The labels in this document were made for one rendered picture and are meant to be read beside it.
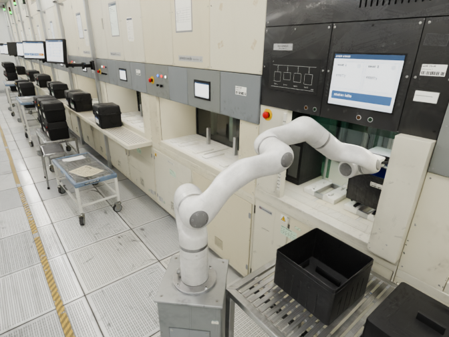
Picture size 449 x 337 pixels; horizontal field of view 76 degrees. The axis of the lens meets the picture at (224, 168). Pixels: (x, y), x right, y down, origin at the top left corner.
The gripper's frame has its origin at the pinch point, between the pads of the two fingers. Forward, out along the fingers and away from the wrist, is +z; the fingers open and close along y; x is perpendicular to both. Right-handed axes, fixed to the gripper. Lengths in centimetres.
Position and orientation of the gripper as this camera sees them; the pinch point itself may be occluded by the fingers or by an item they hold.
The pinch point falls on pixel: (381, 156)
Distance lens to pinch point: 167.2
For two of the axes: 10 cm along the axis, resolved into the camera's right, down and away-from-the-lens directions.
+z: 8.1, -2.1, 5.5
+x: 0.2, -9.2, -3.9
